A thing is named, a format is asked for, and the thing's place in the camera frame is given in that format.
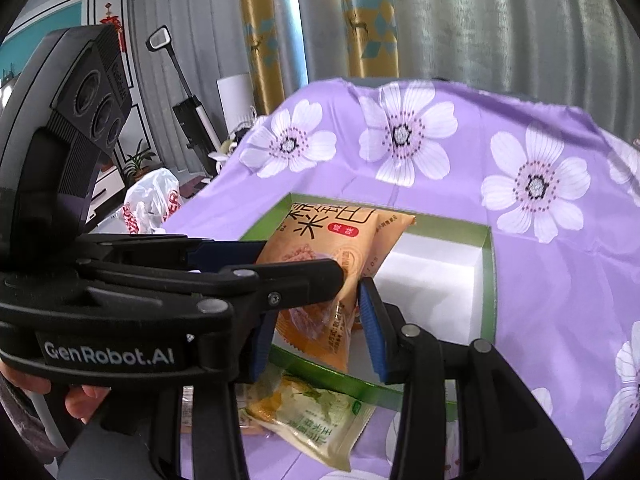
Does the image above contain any green yellow snack bag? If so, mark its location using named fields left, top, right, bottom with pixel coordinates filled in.
left=241, top=365, right=375, bottom=471

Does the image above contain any orange snack bag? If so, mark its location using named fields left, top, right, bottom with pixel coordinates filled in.
left=258, top=202, right=416, bottom=372

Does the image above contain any grey curtain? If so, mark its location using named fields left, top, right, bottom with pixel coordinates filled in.
left=127, top=0, right=639, bottom=172

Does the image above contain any black upright vacuum cleaner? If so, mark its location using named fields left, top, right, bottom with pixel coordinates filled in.
left=145, top=25, right=221, bottom=177

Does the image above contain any white plastic shopping bag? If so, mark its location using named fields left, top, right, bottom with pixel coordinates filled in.
left=120, top=168, right=182, bottom=235

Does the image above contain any green cardboard box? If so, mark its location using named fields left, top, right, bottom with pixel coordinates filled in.
left=270, top=214, right=497, bottom=411

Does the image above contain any gold patterned curtain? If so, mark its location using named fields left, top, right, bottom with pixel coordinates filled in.
left=240, top=0, right=399, bottom=113

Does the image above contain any red chinese knot ornament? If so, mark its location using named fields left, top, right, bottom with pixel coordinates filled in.
left=100, top=2, right=126, bottom=53

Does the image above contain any purple floral tablecloth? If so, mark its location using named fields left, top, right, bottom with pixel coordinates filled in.
left=165, top=79, right=639, bottom=479

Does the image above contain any person's left hand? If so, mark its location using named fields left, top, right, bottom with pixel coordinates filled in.
left=1, top=362, right=111, bottom=424

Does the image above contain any potted plant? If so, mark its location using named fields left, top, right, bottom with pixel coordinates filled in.
left=124, top=139, right=156, bottom=183

